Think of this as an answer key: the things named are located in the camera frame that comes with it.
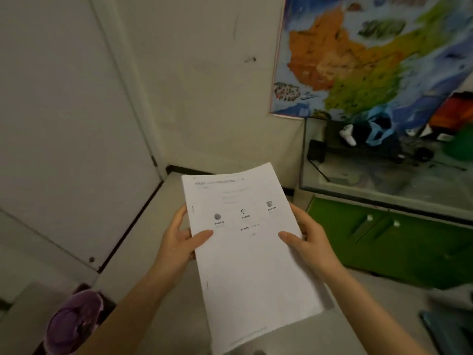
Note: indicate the person's right hand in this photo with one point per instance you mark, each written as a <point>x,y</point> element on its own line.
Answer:
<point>317,251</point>

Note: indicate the person's left hand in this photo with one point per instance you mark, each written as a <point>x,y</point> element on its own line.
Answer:
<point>173,251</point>

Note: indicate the person's right thumb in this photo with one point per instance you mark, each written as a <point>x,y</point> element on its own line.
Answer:
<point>290,239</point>

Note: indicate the person's left thumb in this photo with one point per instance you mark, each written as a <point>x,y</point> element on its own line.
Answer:
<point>201,238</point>

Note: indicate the white printed paper stack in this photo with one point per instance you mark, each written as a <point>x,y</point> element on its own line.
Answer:
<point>251,262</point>

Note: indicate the person's right forearm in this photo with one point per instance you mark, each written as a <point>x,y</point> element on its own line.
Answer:
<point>369,314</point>

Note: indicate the person's left forearm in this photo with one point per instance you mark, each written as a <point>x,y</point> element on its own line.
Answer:
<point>129,314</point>

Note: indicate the metal door hinge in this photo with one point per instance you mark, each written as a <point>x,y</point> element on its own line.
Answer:
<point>154,161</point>

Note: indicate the small black box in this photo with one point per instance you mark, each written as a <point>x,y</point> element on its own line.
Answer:
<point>316,150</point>

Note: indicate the green cabinet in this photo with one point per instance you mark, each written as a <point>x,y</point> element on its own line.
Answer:
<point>399,247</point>

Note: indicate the glass tank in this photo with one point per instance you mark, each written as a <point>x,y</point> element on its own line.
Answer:
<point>388,177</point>

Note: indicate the small white object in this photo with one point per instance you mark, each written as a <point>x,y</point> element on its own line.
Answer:
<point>347,135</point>

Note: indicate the blue plastic bag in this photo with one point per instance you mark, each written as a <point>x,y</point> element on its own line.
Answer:
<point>378,131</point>

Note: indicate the purple plastic bag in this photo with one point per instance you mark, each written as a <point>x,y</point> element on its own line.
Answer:
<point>75,321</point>

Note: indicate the black round object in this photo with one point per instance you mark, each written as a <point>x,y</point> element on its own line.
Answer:
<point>424,155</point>

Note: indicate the white door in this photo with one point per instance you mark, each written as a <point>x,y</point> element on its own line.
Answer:
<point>62,136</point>

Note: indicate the teal object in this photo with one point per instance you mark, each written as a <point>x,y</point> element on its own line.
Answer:
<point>447,334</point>

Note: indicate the green round container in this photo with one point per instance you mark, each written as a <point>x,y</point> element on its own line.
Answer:
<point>461,144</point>

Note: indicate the red orange box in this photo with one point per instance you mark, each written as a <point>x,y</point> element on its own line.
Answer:
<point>452,112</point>

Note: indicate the colourful wall map poster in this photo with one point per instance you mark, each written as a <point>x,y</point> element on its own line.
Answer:
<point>351,59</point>

